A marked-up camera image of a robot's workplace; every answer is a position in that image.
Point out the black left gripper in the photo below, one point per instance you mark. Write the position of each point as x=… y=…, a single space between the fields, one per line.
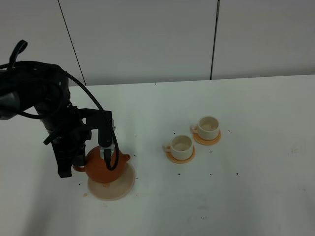
x=68 y=132

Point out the brown round teapot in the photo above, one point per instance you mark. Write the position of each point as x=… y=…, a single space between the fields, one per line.
x=96 y=169

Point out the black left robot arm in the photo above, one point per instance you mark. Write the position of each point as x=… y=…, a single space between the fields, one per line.
x=40 y=91

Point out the beige round teapot tray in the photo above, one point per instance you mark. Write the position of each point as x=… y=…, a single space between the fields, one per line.
x=116 y=189

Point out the near orange saucer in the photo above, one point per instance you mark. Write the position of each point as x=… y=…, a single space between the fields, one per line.
x=174 y=160

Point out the orange saucer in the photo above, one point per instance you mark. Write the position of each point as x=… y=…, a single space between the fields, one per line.
x=206 y=142
x=174 y=160

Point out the near white teacup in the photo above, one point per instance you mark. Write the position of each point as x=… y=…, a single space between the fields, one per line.
x=180 y=147

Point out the white teacup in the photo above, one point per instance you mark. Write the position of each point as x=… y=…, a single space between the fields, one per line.
x=180 y=147
x=207 y=128

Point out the far white teacup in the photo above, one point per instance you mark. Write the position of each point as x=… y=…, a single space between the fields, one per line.
x=207 y=128

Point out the far orange saucer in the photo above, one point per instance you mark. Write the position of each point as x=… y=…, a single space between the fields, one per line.
x=206 y=142

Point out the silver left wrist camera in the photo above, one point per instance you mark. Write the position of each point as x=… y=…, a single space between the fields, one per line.
x=105 y=141

